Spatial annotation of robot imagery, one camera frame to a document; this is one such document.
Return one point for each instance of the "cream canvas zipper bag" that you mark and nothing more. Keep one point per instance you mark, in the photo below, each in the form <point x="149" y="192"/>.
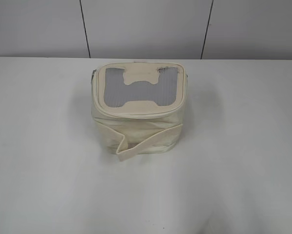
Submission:
<point x="138" y="107"/>

